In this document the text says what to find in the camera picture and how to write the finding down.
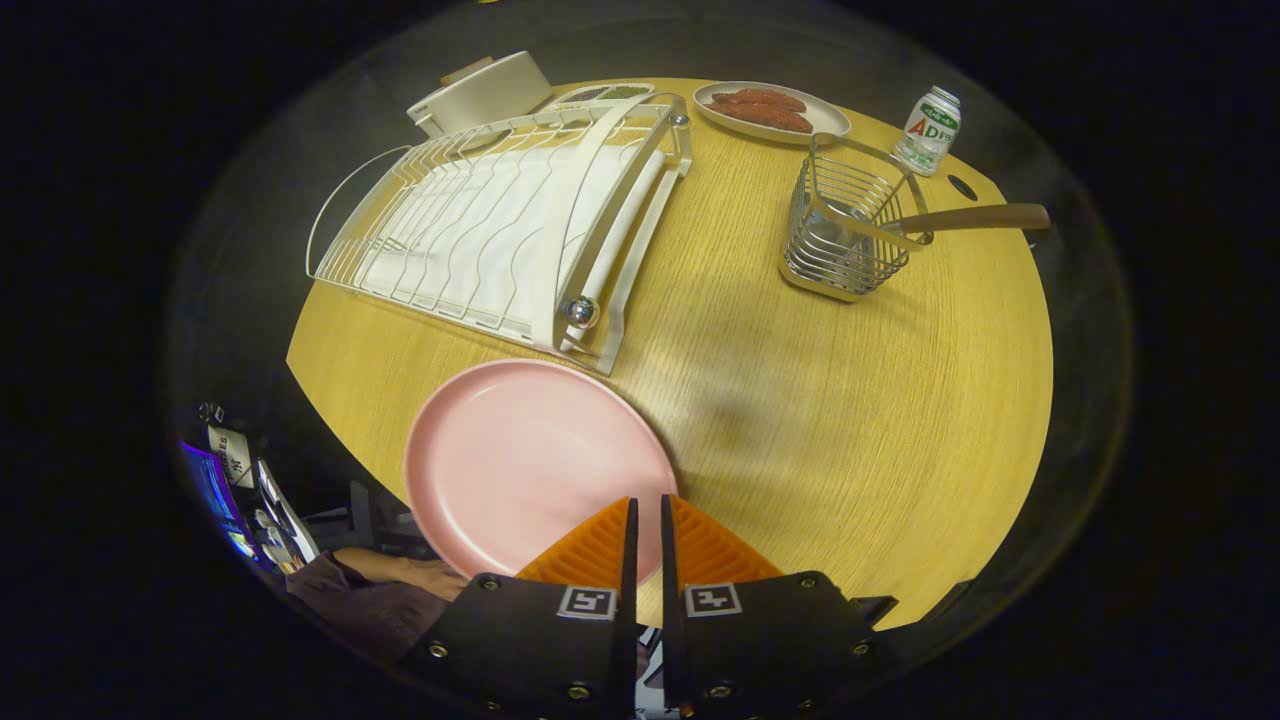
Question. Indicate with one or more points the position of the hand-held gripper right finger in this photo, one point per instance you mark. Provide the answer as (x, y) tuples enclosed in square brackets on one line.
[(760, 650)]

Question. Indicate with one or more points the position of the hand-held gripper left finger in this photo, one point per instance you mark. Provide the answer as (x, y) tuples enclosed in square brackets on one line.
[(540, 650)]

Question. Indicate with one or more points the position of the pink plate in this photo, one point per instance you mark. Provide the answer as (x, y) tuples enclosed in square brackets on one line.
[(520, 450)]

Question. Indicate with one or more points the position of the beige plate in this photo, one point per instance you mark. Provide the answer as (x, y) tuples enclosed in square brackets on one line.
[(825, 120)]

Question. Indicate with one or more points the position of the computer monitor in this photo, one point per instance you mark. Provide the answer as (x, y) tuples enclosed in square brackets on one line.
[(215, 495)]

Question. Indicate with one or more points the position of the black table grommet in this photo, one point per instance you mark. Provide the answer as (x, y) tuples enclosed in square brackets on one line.
[(962, 187)]

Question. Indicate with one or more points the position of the red meat piece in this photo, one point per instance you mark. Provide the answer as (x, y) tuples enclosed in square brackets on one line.
[(765, 98), (770, 118)]

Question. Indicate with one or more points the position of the white drink bottle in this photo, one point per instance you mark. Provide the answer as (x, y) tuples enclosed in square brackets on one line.
[(928, 125)]

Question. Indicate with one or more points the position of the white toaster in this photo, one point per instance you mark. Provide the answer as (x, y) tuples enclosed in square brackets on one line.
[(490, 95)]

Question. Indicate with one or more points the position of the white divided grain tray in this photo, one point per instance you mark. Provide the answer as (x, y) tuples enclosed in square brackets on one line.
[(600, 93)]

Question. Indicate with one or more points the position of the toast slice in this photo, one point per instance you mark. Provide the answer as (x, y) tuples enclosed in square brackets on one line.
[(465, 71)]

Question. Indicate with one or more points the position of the black backdrop cloth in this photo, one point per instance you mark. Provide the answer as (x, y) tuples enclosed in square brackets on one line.
[(750, 45)]

